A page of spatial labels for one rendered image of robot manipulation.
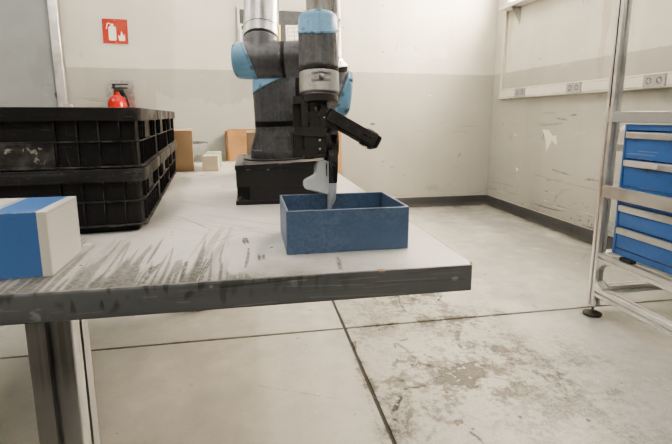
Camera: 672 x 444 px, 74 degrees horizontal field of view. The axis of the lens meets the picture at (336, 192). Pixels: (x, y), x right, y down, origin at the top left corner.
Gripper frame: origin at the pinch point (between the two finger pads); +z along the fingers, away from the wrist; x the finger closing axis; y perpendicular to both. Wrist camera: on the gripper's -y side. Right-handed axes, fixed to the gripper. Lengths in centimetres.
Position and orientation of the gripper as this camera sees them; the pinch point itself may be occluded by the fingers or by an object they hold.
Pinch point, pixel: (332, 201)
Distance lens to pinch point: 84.9
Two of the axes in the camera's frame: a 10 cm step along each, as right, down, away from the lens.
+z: 0.2, 10.0, 0.3
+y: -9.9, 0.3, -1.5
